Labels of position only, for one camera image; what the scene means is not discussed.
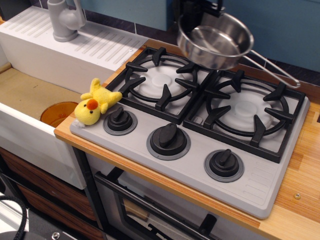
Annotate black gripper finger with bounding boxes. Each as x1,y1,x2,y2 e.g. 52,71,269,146
206,0,225,17
173,0,204,33

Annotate stainless steel pan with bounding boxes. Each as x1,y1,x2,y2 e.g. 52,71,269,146
177,12,301,89

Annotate yellow stuffed duck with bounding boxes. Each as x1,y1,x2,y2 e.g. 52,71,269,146
74,78,123,128

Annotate grey toy stove top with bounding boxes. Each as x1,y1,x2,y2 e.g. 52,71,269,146
70,47,310,219

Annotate black left stove knob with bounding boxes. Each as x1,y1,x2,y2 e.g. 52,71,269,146
103,107,138,136

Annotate black stove knob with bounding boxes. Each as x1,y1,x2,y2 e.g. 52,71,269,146
103,107,138,136
204,149,245,183
146,123,191,161

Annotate black middle stove knob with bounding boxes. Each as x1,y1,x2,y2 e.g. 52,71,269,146
146,123,191,161

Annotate black right stove knob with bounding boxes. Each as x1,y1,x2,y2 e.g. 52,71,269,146
204,149,245,183

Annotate black left burner grate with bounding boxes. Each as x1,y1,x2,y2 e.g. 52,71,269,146
106,47,217,125

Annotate black burner grate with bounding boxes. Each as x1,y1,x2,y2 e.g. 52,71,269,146
106,47,217,125
183,70,310,163

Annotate black right burner grate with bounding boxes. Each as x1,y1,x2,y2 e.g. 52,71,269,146
183,70,310,163

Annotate grey toy faucet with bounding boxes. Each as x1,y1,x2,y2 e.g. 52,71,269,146
47,0,86,42

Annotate white toy sink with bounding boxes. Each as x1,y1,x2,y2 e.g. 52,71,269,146
0,6,147,190

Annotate wooden drawer cabinet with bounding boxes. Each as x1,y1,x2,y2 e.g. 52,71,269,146
0,148,104,240

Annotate oven door with handle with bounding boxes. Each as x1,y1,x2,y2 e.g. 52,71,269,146
93,167,263,240

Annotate black braided cable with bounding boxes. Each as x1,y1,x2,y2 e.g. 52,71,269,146
0,195,28,235

